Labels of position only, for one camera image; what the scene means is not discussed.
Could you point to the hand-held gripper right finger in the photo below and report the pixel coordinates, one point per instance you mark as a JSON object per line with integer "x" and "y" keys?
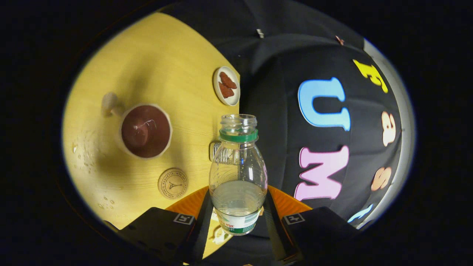
{"x": 275, "y": 232}

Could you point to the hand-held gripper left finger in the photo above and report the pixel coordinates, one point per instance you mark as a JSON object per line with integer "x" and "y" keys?
{"x": 201, "y": 236}

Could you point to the round wooden coaster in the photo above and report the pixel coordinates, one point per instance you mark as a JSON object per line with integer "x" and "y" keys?
{"x": 173, "y": 183}

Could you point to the black backdrop cloth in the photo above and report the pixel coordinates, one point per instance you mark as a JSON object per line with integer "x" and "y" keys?
{"x": 273, "y": 92}

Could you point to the red-brown sausage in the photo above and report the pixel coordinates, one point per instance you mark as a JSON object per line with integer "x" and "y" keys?
{"x": 225, "y": 90}
{"x": 228, "y": 80}

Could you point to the white round plate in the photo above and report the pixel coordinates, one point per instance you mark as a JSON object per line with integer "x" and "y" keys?
{"x": 217, "y": 79}

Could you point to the wooden table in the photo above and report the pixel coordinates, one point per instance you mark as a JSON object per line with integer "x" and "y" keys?
{"x": 147, "y": 66}

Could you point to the white clip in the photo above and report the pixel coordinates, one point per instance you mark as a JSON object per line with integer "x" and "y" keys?
{"x": 260, "y": 33}

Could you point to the copper clip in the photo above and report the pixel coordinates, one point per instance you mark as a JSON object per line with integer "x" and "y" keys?
{"x": 339, "y": 40}

